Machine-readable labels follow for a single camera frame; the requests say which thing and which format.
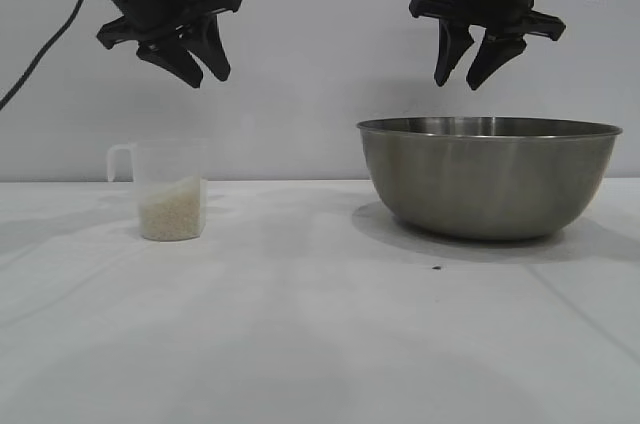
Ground white rice grains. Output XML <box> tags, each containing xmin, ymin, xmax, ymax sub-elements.
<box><xmin>139</xmin><ymin>175</ymin><xmax>209</xmax><ymax>242</ymax></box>

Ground clear plastic measuring cup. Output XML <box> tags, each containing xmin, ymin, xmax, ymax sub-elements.
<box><xmin>106</xmin><ymin>138</ymin><xmax>210</xmax><ymax>243</ymax></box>

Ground stainless steel mixing bowl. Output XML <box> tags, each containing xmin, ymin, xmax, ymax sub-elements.
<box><xmin>355</xmin><ymin>116</ymin><xmax>625</xmax><ymax>244</ymax></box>

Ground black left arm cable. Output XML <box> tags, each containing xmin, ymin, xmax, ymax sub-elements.
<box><xmin>0</xmin><ymin>0</ymin><xmax>94</xmax><ymax>111</ymax></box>

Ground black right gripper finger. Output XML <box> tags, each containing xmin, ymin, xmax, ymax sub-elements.
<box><xmin>433</xmin><ymin>18</ymin><xmax>476</xmax><ymax>88</ymax></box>
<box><xmin>465</xmin><ymin>26</ymin><xmax>528</xmax><ymax>92</ymax></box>

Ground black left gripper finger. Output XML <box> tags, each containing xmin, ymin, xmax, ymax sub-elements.
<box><xmin>136</xmin><ymin>36</ymin><xmax>204</xmax><ymax>90</ymax></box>
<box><xmin>183</xmin><ymin>13</ymin><xmax>232</xmax><ymax>82</ymax></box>

